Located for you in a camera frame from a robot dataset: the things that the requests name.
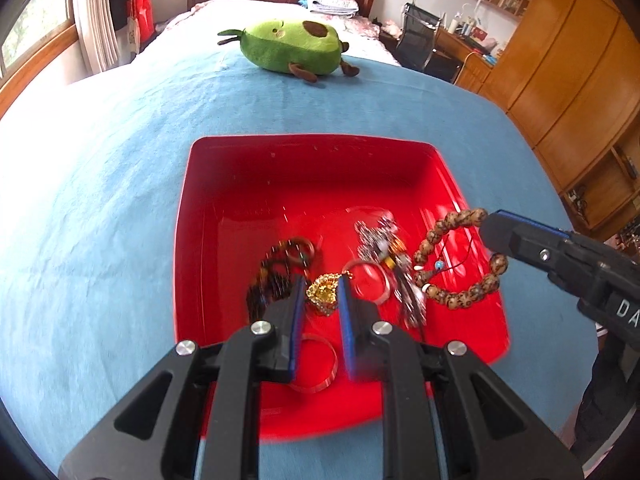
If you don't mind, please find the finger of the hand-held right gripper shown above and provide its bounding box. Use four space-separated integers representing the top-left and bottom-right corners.
480 213 569 274
494 208 577 239

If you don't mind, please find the wooden framed window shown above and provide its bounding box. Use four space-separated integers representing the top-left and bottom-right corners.
0 0 76 111

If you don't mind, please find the green avocado plush toy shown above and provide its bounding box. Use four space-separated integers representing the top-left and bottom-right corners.
217 17 361 86

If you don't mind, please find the white curtain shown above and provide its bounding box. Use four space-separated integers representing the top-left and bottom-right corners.
72 0 133 73

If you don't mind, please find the black office chair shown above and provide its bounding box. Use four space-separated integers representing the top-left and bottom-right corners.
395 2 463 83

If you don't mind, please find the brown patterned bead bracelet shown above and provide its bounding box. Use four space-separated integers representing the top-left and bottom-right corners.
412 207 510 311

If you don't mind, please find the red bag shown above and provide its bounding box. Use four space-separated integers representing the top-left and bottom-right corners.
127 0 156 53

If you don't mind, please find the person's right forearm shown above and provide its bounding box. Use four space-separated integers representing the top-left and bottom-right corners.
572 332 640 466

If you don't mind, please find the brown ring bangle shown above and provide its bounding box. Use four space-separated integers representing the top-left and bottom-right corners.
280 237 317 266

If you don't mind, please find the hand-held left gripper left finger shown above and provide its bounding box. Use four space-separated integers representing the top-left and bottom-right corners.
59 275 307 480

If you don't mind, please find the red tin box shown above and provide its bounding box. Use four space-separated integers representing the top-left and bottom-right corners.
172 134 511 443

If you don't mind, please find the wooden wardrobe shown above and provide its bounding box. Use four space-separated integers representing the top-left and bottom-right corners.
475 0 640 196

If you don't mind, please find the wooden desk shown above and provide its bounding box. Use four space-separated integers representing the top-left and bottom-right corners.
435 25 496 93

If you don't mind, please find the wooden open cabinet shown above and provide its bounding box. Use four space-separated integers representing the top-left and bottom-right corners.
560 135 640 246

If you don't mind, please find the folded towel on bed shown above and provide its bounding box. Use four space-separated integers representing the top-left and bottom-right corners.
304 0 360 16

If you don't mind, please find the blue blanket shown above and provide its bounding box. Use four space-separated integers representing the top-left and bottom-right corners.
0 50 601 480

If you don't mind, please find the black bead necklace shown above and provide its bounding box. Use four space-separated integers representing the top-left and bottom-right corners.
246 242 301 321

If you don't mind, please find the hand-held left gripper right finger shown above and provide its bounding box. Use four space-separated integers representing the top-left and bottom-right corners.
339 277 583 480

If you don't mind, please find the gold pendant necklace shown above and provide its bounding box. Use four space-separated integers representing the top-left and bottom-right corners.
305 270 353 317

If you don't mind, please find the clear bangle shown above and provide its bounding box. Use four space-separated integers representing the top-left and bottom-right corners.
289 334 340 393
345 259 392 306

